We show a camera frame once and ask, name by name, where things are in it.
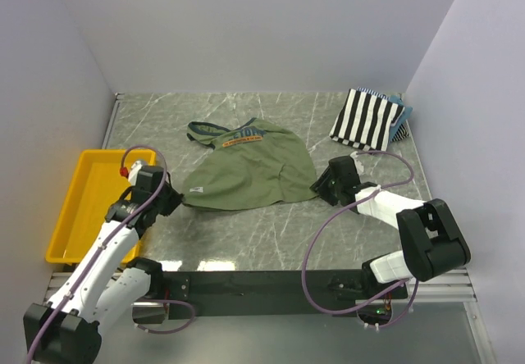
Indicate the black base crossbar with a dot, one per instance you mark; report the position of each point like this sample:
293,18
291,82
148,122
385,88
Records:
260,293

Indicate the yellow plastic tray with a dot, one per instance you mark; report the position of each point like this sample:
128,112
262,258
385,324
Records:
95,185

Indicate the olive green tank top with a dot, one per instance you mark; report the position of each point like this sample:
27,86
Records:
255,165

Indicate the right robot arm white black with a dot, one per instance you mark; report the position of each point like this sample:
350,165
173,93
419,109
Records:
431,241

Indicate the blue striped folded garment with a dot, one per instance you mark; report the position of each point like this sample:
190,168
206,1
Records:
394,135

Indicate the black white striped folded top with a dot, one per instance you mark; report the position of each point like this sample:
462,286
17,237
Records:
364,121

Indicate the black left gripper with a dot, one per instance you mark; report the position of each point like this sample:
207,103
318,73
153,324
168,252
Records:
175,197

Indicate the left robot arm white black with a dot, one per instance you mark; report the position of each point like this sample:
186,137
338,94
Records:
69,328

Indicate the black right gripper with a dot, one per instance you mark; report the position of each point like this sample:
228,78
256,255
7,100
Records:
320,185

